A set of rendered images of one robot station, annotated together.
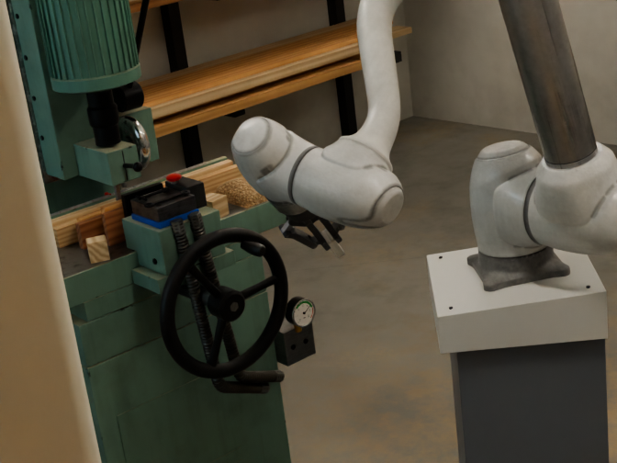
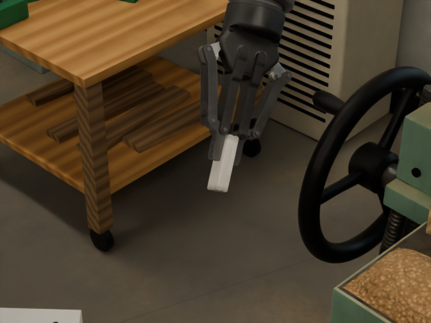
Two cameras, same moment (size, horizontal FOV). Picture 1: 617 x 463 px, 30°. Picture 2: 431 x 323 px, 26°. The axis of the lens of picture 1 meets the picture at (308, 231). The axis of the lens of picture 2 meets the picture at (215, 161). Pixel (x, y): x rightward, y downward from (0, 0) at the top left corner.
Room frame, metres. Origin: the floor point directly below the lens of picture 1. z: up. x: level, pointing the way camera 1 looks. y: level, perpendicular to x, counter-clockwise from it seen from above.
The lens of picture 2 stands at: (2.98, -0.15, 1.54)
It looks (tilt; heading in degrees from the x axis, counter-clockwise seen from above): 35 degrees down; 174
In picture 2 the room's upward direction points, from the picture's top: straight up
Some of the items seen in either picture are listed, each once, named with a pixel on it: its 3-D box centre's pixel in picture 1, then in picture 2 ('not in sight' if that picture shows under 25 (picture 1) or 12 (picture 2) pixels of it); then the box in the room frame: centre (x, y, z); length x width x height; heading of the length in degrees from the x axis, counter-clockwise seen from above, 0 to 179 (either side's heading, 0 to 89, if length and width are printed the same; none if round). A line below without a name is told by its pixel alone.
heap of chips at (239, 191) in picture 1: (242, 187); (429, 287); (2.33, 0.13, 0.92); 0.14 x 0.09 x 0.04; 38
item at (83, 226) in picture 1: (131, 218); not in sight; (2.20, 0.35, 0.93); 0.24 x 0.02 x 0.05; 128
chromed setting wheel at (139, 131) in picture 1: (131, 143); not in sight; (2.43, 0.36, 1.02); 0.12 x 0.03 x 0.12; 38
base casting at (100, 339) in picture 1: (106, 275); not in sight; (2.35, 0.45, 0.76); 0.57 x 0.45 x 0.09; 38
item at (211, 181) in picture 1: (169, 197); not in sight; (2.32, 0.28, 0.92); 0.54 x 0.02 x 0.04; 128
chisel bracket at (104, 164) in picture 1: (108, 163); not in sight; (2.27, 0.39, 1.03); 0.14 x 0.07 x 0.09; 38
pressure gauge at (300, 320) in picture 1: (298, 314); not in sight; (2.24, 0.04, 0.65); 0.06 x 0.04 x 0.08; 128
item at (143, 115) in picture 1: (130, 136); not in sight; (2.49, 0.36, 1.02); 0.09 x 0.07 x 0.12; 128
